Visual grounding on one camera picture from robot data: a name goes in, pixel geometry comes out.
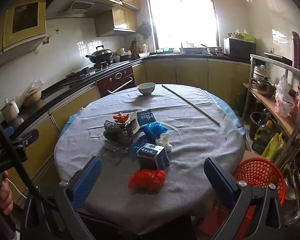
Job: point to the orange wrapper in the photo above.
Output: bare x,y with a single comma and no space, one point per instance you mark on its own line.
121,117

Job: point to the yellow wall cabinets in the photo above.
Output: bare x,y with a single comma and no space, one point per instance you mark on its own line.
120,21

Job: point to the knife block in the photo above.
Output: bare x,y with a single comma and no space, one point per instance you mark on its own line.
133,48

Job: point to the yellow plastic bag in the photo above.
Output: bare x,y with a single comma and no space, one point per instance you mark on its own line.
273,147

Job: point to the clear plastic wrapper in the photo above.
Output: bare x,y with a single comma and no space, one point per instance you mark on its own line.
112,152

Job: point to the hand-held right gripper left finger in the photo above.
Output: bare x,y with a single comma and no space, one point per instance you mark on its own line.
87,180

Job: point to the grey crumpled foil bag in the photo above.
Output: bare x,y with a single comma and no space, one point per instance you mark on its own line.
117,132

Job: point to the yellow base cabinets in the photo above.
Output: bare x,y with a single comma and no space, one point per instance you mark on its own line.
190,71

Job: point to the pink white plastic bag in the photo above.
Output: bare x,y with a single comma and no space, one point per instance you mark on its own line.
285,100

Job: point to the window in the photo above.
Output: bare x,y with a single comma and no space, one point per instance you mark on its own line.
182,17

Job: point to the white crumpled tissue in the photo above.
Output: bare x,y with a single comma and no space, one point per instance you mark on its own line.
165,141

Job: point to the range hood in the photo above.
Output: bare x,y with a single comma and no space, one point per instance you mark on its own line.
75,5

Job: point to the gas stove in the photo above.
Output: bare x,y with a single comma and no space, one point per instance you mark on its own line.
90,70

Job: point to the long white stick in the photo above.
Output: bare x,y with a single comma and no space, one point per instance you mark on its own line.
190,104

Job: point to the red plastic basket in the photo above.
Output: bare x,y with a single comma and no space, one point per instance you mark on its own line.
262,175

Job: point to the red plastic bag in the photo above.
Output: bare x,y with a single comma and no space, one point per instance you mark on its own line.
147,181

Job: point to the metal storage rack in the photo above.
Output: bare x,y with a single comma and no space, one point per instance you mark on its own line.
288,72

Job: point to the green glass bottle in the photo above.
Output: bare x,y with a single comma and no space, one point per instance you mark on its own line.
238,102

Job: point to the blue plastic bag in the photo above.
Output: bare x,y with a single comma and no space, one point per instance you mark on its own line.
155,130

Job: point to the black bucket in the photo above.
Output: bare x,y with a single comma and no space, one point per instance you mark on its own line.
255,125

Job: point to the green plastic bag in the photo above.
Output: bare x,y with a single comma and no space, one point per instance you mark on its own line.
248,37

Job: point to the blue white carton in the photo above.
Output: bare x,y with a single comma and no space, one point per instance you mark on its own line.
145,118
152,156

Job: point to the microwave oven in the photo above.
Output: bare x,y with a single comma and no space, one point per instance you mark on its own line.
240,47

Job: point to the bagged brown bowl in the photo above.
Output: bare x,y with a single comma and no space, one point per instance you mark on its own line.
32,93

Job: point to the white jar with lid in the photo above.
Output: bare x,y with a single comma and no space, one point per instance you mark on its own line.
10,109

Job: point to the black wok with lid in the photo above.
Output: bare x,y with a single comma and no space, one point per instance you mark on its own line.
101,55

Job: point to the grey tablecloth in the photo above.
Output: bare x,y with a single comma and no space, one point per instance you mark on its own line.
190,142

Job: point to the steel pot with lid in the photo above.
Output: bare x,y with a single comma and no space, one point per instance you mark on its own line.
265,87

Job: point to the black kitchen countertop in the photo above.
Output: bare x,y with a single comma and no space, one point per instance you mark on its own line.
52,90

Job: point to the dark red oven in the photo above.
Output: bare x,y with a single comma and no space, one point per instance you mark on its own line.
116,80

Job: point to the pink thermos flask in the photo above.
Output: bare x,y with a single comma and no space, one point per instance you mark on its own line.
296,50

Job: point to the cooking oil bottle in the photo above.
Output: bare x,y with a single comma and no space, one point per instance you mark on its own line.
265,132

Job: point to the person's left hand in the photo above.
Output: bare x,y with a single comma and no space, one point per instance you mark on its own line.
5,195

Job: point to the metal basin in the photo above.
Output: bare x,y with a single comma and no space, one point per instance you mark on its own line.
190,50

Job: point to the black flat tray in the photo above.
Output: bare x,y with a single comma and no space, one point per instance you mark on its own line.
277,58

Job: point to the white bowl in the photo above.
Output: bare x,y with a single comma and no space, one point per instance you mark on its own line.
146,88

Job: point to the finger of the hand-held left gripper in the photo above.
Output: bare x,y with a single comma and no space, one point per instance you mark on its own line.
25,137

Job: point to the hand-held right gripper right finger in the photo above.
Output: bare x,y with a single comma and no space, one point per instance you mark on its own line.
218,180

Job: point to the blue plastic packet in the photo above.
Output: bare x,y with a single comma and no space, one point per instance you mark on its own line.
137,146

